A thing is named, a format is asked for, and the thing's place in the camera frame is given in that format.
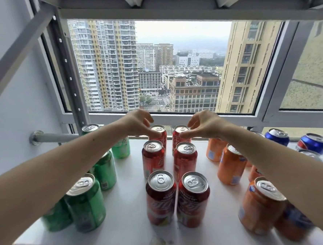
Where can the person's right forearm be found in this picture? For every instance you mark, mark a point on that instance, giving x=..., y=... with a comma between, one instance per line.
x=284, y=168

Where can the person's right hand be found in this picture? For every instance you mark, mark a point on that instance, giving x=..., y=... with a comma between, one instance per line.
x=208, y=125

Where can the group of red drink tins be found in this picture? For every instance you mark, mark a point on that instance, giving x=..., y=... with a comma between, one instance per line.
x=161, y=203

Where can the green soda can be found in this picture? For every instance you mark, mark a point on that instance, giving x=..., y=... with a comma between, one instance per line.
x=86, y=207
x=90, y=128
x=120, y=149
x=56, y=217
x=105, y=172

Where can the grey window frame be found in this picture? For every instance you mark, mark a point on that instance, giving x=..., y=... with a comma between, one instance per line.
x=277, y=73

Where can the person's right thumb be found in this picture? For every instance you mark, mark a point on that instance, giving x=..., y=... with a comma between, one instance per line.
x=188, y=134

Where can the grey metal rack shelf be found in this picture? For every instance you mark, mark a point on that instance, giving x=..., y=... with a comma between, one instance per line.
x=170, y=5

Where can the orange soda can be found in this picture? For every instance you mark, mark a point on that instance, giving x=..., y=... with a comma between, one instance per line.
x=215, y=150
x=254, y=174
x=231, y=166
x=293, y=225
x=259, y=210

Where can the person's left hand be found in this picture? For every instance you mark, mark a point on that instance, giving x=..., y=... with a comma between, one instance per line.
x=137, y=122

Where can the red soda can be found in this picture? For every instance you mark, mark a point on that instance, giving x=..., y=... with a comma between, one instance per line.
x=164, y=140
x=175, y=142

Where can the brown office building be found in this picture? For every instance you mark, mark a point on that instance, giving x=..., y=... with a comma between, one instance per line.
x=192, y=94

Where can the grey diagonal metal bar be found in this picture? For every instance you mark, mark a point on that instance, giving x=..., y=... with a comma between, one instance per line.
x=18, y=50

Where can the person's left thumb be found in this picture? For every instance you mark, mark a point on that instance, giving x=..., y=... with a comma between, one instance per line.
x=152, y=133

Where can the grey metal wall pipe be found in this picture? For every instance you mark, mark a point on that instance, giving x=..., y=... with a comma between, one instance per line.
x=56, y=138

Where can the perforated metal rack post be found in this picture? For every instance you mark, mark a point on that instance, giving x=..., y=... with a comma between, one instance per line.
x=68, y=77

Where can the person's left forearm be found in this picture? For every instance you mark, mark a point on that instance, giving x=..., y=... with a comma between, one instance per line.
x=58, y=171

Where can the white and yellow tower block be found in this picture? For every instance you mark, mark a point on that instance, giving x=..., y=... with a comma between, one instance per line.
x=106, y=64

